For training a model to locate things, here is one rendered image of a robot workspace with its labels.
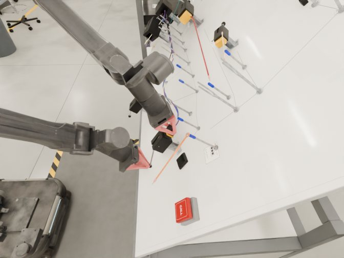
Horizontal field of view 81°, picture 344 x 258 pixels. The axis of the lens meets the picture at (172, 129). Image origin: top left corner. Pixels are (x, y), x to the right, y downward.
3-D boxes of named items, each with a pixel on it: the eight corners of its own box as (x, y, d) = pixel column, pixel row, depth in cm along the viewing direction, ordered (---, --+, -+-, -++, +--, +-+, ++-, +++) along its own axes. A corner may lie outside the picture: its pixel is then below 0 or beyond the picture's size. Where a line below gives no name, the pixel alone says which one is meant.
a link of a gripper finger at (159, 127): (179, 119, 65) (165, 98, 59) (186, 132, 59) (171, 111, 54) (162, 129, 66) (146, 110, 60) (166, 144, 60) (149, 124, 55)
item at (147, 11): (142, 25, 134) (141, 15, 128) (143, 6, 156) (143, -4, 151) (191, 24, 135) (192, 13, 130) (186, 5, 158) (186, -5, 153)
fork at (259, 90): (264, 91, 48) (226, 59, 41) (257, 96, 49) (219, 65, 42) (261, 86, 49) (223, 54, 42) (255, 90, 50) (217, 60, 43)
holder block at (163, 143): (160, 145, 68) (150, 141, 66) (170, 133, 66) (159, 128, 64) (162, 153, 65) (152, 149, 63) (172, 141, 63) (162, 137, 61)
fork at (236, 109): (240, 110, 52) (201, 83, 45) (234, 114, 53) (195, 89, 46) (238, 105, 53) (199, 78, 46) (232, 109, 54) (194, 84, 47)
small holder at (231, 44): (238, 27, 66) (224, 13, 63) (238, 46, 62) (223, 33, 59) (227, 35, 70) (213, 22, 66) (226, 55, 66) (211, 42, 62)
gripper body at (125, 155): (135, 140, 68) (117, 129, 64) (137, 162, 60) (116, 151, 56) (123, 151, 70) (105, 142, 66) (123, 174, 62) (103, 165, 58)
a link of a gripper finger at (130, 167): (153, 151, 72) (132, 140, 67) (156, 166, 67) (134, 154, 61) (141, 163, 74) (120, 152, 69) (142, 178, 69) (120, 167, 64)
